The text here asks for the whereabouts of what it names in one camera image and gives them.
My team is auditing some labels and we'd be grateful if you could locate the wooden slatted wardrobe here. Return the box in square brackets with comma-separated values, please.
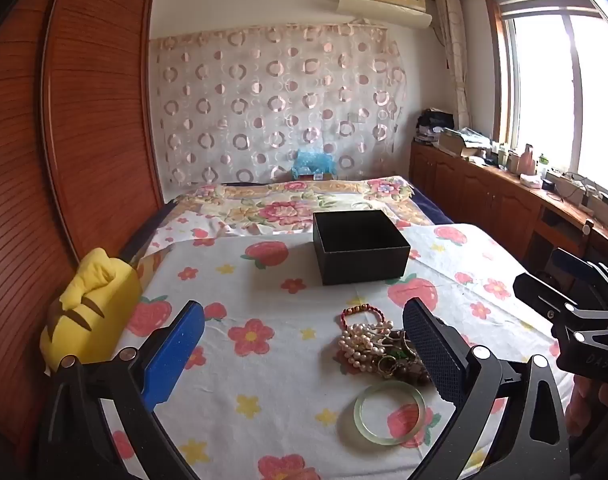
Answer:
[0, 0, 165, 461]

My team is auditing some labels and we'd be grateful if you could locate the yellow plush toy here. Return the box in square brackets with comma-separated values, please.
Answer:
[39, 247, 144, 376]

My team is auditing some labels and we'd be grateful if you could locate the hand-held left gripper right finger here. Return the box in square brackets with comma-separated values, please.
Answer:
[402, 298, 571, 480]

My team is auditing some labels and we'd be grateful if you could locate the black box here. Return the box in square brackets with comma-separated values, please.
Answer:
[312, 209, 411, 287]

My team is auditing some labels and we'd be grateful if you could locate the row of bottles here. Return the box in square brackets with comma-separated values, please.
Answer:
[494, 142, 540, 176]

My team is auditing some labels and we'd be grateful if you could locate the cream window curtain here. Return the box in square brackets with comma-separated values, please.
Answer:
[434, 0, 472, 131]

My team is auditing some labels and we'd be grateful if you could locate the circle pattern curtain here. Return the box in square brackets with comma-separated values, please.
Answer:
[149, 22, 410, 191]

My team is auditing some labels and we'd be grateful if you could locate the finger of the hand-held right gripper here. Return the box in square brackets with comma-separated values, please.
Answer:
[549, 247, 608, 287]
[512, 271, 581, 322]

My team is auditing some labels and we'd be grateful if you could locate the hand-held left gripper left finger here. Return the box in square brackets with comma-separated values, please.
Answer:
[36, 300, 207, 480]

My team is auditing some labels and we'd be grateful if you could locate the window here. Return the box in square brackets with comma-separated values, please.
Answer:
[484, 0, 608, 201]

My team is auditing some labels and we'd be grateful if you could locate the beige air conditioner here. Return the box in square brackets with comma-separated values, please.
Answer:
[336, 0, 433, 28]

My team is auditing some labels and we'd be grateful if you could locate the person's right hand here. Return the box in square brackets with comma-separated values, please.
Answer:
[566, 372, 608, 441]

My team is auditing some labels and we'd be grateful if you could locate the cardboard box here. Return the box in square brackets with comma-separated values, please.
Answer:
[436, 127, 490, 158]

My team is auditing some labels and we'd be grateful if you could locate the strawberry print bed sheet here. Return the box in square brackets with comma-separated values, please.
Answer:
[46, 222, 575, 480]

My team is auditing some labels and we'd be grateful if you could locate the dark blue bed sheet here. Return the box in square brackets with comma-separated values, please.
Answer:
[414, 187, 455, 226]

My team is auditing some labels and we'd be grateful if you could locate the pale green jade bangle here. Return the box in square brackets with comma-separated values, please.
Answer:
[353, 380, 428, 444]

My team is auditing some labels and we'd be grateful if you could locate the floral blanket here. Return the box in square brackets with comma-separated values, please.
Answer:
[154, 175, 435, 241]

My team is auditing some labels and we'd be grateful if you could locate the red bead bracelet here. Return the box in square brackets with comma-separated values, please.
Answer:
[340, 305, 386, 328]

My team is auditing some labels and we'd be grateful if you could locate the dark clothes pile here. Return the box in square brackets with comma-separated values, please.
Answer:
[416, 107, 457, 146]

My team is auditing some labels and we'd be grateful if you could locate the blue plastic bag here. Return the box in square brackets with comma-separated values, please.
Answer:
[291, 150, 335, 180]

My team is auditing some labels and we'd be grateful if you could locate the wooden cabinet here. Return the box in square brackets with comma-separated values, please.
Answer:
[409, 140, 608, 271]

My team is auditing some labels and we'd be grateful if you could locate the pearl necklace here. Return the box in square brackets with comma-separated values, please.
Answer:
[337, 321, 402, 367]

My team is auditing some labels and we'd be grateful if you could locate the brown wooden bead bracelet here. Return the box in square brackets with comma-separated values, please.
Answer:
[384, 355, 432, 387]

